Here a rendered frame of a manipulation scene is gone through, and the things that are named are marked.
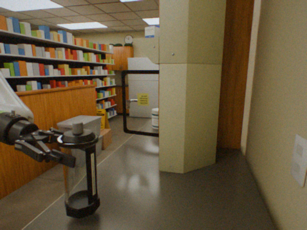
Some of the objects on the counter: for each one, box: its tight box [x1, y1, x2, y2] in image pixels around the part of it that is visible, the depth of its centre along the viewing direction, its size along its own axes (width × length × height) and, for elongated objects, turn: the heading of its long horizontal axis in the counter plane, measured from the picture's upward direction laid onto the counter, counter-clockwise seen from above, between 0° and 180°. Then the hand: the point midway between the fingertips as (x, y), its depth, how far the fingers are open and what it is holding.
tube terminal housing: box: [159, 0, 227, 173], centre depth 94 cm, size 25×32×77 cm
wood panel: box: [159, 0, 254, 149], centre depth 108 cm, size 49×3×140 cm, turn 76°
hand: (77, 152), depth 57 cm, fingers closed on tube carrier, 9 cm apart
